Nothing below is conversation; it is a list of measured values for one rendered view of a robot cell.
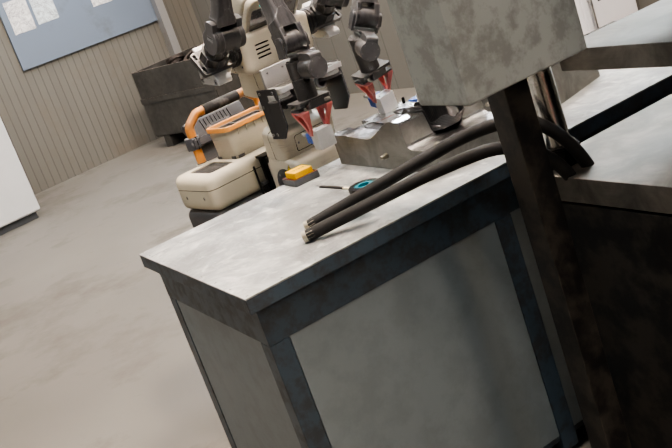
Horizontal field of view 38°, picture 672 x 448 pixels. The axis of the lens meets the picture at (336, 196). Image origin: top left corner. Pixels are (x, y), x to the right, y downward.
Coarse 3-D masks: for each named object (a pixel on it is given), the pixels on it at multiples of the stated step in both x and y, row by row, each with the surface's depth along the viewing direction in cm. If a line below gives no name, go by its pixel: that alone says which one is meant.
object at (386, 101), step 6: (384, 90) 283; (390, 90) 282; (366, 96) 290; (378, 96) 281; (384, 96) 280; (390, 96) 281; (372, 102) 285; (378, 102) 281; (384, 102) 281; (390, 102) 282; (396, 102) 283; (378, 108) 283; (384, 108) 281; (390, 108) 282
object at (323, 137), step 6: (324, 126) 259; (330, 126) 259; (318, 132) 258; (324, 132) 258; (330, 132) 259; (312, 138) 260; (318, 138) 258; (324, 138) 259; (330, 138) 260; (318, 144) 259; (324, 144) 259; (330, 144) 260
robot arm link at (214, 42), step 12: (216, 0) 273; (228, 0) 274; (216, 12) 275; (228, 12) 276; (216, 24) 276; (228, 24) 278; (240, 24) 281; (204, 36) 281; (216, 36) 277; (216, 48) 278
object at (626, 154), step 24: (624, 120) 235; (648, 120) 229; (600, 144) 224; (624, 144) 218; (648, 144) 213; (576, 168) 214; (600, 168) 209; (624, 168) 204; (648, 168) 199; (576, 192) 210; (600, 192) 203; (624, 192) 197; (648, 192) 191
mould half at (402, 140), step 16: (464, 112) 254; (480, 112) 256; (352, 128) 278; (368, 128) 272; (384, 128) 252; (400, 128) 245; (416, 128) 248; (448, 128) 253; (464, 128) 248; (336, 144) 278; (352, 144) 270; (368, 144) 263; (384, 144) 255; (400, 144) 248; (416, 144) 247; (432, 144) 243; (464, 144) 240; (480, 144) 242; (352, 160) 274; (368, 160) 266; (384, 160) 259; (400, 160) 252
